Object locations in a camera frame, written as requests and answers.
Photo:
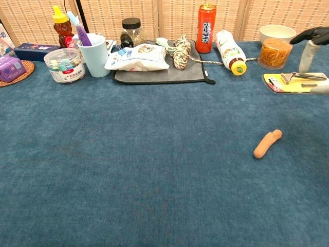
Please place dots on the orange drink can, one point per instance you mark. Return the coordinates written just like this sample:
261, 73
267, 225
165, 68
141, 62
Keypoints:
205, 31

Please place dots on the clear tub of rubber bands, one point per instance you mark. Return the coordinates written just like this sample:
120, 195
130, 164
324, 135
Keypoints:
275, 55

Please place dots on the honey bear bottle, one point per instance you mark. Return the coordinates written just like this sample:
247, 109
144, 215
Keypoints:
63, 29

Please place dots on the black tripod stand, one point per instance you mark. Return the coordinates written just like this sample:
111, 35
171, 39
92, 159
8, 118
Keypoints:
82, 18

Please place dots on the purple box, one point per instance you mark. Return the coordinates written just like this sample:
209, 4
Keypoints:
11, 68

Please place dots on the navy blue box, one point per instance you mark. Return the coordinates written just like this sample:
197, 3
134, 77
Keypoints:
33, 51

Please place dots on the white snack bag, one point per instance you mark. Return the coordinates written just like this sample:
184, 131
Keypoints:
138, 57

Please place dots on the white bowl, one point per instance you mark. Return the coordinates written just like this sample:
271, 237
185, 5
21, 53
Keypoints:
277, 32

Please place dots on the bamboo folding screen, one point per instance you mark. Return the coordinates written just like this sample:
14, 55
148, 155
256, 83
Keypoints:
174, 18

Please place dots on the light blue cup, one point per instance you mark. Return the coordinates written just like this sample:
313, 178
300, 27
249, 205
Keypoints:
95, 60

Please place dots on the white milk carton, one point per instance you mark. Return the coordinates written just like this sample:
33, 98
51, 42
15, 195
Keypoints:
3, 41

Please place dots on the small white red packet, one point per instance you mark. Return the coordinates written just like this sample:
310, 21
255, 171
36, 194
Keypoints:
111, 46

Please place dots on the glass jar black lid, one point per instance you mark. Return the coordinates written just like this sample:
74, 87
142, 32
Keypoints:
133, 34

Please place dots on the grey cloth mat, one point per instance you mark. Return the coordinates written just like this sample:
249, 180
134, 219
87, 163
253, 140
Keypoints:
159, 76

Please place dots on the blue table cloth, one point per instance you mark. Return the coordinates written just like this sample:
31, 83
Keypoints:
144, 154

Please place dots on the purple toothbrush pack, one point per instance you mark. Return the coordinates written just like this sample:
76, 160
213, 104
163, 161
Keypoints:
84, 36

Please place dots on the clear jar of clips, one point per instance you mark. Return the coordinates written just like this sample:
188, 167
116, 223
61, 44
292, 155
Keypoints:
65, 68

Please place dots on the orange sausage toy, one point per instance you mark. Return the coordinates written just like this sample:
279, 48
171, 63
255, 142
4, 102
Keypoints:
266, 145

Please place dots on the yellow razor blister pack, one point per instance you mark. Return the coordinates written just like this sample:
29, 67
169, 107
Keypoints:
288, 86

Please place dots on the woven round coaster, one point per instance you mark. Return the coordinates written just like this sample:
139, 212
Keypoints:
28, 70

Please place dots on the white bottle yellow cap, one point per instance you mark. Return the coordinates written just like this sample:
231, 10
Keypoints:
228, 50

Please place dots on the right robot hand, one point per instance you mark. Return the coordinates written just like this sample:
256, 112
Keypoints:
312, 34

